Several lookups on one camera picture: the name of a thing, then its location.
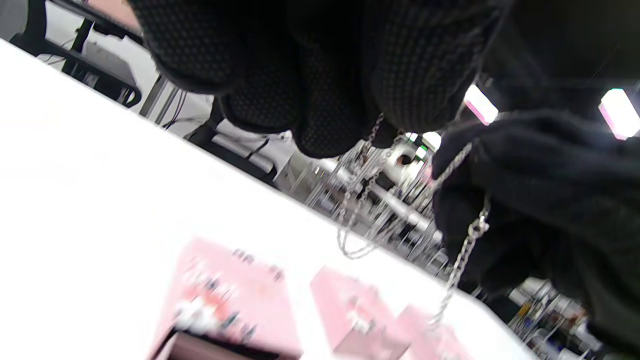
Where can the pink floral box sleeve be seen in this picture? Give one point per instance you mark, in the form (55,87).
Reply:
(425,340)

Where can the pink floral gift box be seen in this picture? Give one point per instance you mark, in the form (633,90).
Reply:
(240,295)

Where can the person's right hand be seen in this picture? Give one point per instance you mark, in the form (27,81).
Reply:
(550,200)

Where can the person's left hand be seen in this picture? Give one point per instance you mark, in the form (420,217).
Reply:
(310,65)

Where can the pink tray black lining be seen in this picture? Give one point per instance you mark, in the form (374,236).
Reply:
(215,347)

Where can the black chair chrome base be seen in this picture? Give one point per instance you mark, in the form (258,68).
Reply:
(225,145)

